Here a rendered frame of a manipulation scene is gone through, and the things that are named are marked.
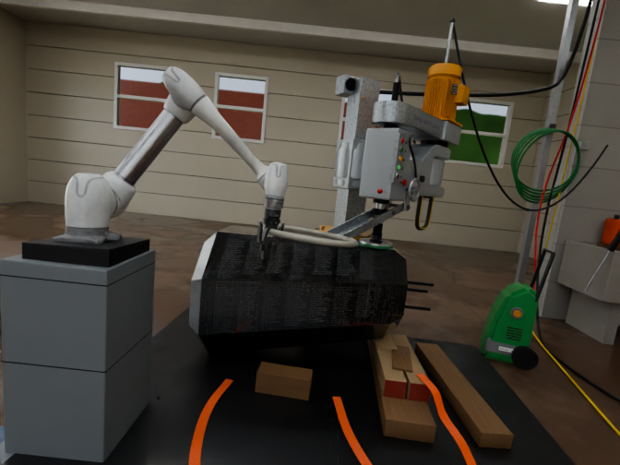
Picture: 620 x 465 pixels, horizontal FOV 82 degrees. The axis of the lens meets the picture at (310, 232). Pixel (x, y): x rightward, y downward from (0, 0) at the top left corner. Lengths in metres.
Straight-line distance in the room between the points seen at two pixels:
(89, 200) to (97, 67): 8.43
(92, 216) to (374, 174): 1.49
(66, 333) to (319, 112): 7.46
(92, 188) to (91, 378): 0.73
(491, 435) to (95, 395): 1.76
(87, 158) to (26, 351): 8.34
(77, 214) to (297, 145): 7.05
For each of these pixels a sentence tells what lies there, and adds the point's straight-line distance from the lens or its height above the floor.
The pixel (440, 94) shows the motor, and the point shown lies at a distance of 2.89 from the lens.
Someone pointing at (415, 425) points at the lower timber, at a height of 0.09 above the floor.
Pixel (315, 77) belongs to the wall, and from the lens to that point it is 8.64.
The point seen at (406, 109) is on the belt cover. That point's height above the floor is 1.66.
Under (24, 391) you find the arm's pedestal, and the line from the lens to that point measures 1.86.
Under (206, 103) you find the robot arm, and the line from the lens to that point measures 1.67.
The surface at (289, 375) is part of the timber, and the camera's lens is 2.10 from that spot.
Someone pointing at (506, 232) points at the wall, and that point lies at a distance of 9.52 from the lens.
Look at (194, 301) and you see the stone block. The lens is 2.22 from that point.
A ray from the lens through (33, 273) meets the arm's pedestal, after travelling 1.66.
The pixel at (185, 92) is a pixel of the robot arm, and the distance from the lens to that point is 1.67.
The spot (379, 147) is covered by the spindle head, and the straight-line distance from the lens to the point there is 2.24.
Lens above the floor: 1.20
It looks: 8 degrees down
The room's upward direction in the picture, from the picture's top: 6 degrees clockwise
